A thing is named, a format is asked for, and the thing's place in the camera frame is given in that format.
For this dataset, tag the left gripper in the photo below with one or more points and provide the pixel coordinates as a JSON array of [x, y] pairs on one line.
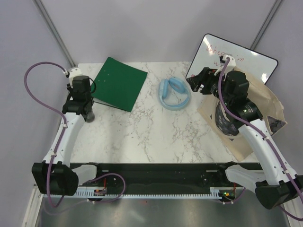
[[70, 89]]

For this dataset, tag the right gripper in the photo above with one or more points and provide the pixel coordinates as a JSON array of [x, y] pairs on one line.
[[205, 77]]

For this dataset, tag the dark cola bottle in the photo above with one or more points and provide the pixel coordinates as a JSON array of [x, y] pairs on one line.
[[90, 116]]

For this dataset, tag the beige canvas bag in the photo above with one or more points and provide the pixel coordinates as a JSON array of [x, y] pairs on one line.
[[268, 104]]

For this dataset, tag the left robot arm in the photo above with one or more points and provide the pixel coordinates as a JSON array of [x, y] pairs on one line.
[[53, 175]]

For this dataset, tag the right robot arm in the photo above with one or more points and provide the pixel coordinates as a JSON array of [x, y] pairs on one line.
[[234, 108]]

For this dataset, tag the blue headphones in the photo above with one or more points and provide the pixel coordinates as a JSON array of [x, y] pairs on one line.
[[173, 94]]

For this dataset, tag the small whiteboard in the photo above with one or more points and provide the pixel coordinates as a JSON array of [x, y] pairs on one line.
[[212, 47]]

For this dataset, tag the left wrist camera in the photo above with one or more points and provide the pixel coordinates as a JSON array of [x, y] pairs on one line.
[[72, 73]]

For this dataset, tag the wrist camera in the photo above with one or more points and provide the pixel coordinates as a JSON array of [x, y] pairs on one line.
[[227, 64], [72, 73]]

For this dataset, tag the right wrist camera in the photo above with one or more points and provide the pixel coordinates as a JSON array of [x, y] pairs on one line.
[[227, 64]]

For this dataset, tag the green ring binder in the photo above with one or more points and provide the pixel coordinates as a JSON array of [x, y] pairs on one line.
[[118, 84]]

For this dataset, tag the white cable duct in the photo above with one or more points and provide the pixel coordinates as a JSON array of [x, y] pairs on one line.
[[94, 193]]

